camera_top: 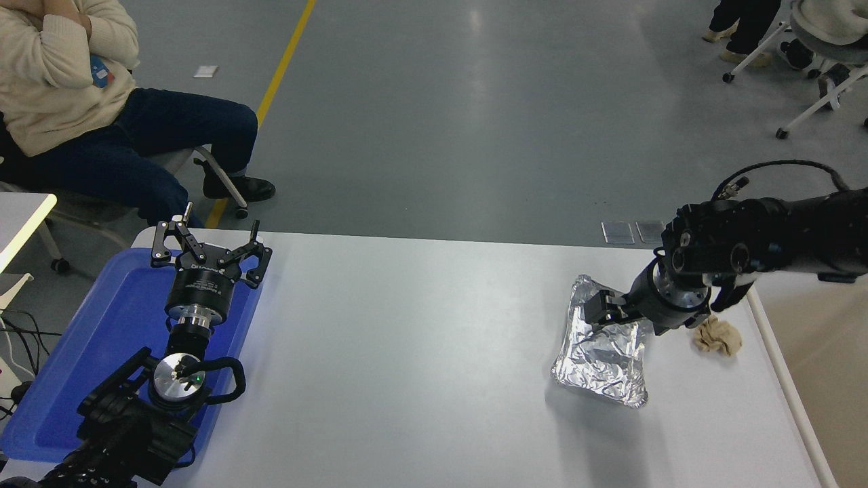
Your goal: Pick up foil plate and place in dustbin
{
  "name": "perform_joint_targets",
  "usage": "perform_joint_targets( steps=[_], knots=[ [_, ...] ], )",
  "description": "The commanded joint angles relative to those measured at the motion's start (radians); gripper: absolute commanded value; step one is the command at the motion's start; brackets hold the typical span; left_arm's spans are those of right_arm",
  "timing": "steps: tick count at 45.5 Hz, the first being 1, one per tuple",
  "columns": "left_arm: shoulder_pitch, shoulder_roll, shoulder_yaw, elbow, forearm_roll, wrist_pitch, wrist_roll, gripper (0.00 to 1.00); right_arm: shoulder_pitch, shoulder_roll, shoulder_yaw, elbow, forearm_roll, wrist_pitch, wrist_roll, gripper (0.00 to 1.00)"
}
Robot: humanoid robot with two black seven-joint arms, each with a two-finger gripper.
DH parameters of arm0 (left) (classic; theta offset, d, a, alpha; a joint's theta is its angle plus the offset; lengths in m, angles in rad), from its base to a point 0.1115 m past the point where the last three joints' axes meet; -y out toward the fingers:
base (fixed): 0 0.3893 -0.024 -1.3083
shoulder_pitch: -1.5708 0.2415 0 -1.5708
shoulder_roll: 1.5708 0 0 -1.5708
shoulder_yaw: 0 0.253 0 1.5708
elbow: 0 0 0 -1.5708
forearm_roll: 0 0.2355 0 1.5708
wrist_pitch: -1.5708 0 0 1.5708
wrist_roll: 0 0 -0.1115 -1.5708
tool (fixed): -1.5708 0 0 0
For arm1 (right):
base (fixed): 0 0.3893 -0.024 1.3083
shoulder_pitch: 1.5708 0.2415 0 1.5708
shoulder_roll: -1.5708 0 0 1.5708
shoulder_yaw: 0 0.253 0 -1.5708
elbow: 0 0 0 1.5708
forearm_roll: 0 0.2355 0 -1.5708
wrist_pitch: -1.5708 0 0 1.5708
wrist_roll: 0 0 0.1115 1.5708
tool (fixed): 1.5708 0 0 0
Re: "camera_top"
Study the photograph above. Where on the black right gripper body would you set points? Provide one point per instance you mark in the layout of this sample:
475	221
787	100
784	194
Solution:
651	308

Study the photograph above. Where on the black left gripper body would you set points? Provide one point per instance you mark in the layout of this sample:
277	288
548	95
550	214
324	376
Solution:
202	288

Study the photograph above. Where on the silver foil tray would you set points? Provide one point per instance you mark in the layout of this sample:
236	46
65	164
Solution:
603	362

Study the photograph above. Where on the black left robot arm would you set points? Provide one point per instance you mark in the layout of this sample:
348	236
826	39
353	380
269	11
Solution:
129	434

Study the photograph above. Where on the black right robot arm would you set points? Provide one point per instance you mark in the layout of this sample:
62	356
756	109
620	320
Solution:
780	230

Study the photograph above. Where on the silver floor plate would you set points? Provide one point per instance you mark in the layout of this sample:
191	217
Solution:
649	232
618	232

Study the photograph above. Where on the person's right hand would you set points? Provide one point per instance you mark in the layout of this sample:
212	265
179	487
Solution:
66	10

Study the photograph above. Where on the crumpled tan paper ball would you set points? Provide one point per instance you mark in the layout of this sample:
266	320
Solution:
719	337

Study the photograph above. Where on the grey office chair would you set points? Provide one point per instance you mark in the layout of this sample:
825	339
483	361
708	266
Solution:
220	179

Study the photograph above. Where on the blue plastic tray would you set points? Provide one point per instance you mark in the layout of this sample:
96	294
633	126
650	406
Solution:
102	339

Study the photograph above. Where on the small white table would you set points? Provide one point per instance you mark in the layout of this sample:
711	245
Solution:
20	213

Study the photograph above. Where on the white paper scrap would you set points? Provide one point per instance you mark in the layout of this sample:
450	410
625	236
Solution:
205	72

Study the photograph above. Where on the person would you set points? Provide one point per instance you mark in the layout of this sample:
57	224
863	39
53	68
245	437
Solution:
746	20
834	17
54	88

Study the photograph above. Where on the large pale bin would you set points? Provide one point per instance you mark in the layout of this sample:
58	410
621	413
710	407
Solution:
827	379

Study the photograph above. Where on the white-legged chair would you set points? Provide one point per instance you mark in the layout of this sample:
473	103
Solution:
814	112

